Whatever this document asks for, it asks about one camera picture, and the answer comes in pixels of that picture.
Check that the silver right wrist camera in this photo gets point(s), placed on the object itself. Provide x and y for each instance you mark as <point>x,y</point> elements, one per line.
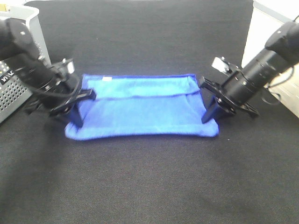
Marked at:
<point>223,66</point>

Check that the white plastic storage crate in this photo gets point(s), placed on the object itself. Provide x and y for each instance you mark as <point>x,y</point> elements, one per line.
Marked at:
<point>267,17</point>

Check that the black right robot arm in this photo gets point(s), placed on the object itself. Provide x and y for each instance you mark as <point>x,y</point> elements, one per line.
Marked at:
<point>280,53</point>

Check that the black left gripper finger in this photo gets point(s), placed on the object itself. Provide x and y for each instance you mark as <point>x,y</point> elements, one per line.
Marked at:
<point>88,94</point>
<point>74,116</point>

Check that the grey perforated laundry basket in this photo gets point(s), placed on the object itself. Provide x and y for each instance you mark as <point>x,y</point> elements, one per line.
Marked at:
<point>12,93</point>

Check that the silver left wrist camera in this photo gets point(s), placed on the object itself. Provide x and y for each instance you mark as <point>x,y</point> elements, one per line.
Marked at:
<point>65,67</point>

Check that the black table mat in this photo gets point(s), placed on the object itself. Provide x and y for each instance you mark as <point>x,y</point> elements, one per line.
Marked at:
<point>248,174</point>

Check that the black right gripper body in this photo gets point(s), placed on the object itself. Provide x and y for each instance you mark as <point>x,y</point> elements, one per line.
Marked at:
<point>227,105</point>

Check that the blue microfiber towel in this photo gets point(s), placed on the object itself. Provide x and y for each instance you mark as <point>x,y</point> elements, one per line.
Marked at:
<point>141,105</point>

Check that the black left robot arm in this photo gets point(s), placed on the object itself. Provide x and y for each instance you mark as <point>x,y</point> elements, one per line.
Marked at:
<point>22,55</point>

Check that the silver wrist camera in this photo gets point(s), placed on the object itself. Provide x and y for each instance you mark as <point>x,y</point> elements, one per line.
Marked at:
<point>223,66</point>
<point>65,67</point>

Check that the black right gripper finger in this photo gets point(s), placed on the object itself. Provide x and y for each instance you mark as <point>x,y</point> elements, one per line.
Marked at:
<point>211,110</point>

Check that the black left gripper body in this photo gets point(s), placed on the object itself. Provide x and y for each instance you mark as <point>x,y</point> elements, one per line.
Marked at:
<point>53,97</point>

